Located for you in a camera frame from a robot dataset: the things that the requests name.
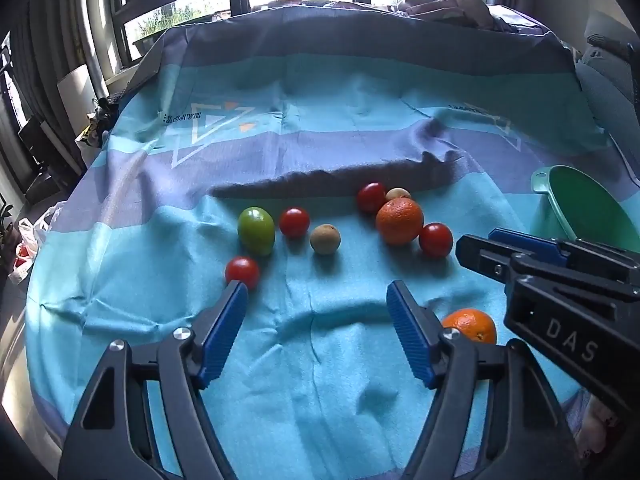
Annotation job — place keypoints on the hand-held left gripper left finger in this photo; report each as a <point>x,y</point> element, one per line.
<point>225,330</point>

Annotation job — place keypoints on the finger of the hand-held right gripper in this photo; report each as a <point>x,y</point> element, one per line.
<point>480,260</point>
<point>525,242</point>

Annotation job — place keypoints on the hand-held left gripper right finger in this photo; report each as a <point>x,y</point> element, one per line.
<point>410,330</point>

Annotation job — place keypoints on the red tomato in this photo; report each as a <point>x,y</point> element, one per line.
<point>241,272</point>
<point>435,240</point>
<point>371,197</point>
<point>294,222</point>

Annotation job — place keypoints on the small orange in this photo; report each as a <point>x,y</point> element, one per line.
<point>470,325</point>

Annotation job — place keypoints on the green plastic bowl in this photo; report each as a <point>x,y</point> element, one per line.
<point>585,200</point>

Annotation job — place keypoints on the large orange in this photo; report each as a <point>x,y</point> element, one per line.
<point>400,220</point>

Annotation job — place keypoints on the teal striped printed blanket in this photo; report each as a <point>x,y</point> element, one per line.
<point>310,310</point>

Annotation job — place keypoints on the green round fruit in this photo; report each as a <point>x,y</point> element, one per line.
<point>256,230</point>

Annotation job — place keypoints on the brown longan fruit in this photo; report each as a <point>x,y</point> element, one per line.
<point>325,239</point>
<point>398,193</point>

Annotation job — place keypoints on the grey cushion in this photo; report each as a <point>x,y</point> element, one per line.
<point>600,85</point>

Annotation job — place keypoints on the white plastic bag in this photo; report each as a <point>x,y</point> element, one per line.
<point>30,240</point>

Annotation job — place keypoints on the dark cloth bundle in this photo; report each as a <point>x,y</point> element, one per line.
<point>102,120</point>

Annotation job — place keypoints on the pile of pale clothes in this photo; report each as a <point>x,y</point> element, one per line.
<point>440,0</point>

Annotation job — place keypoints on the white board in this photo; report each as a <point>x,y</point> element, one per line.
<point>75,110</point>

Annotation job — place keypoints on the grey curtain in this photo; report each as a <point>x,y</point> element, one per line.
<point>60,20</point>

